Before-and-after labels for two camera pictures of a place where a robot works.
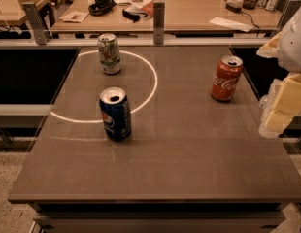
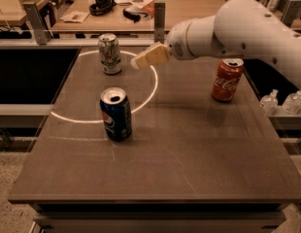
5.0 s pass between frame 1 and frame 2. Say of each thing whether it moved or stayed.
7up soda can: stayed
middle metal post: stayed
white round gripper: moved
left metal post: stayed
